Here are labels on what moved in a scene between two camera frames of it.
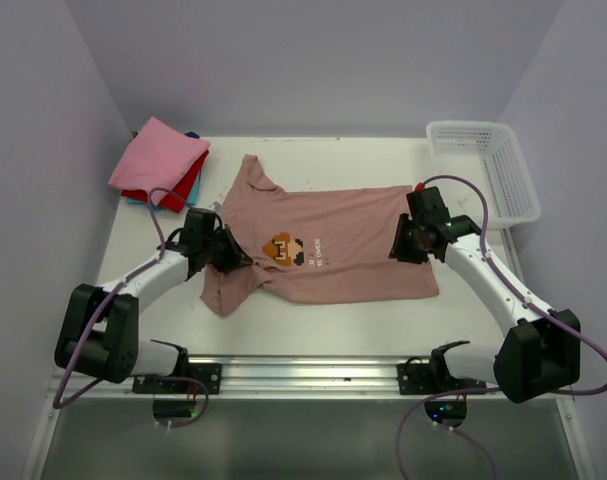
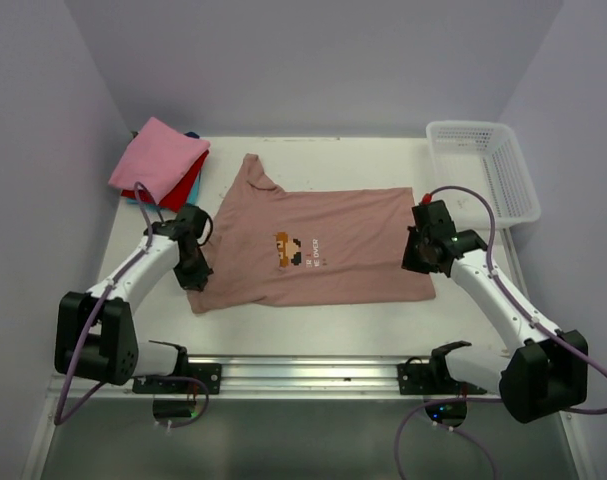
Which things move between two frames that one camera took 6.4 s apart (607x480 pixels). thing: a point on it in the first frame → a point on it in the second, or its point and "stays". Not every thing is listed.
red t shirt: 172,202 stays
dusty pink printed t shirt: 323,246 stays
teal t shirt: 192,196 stays
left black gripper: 236,257 → 197,279
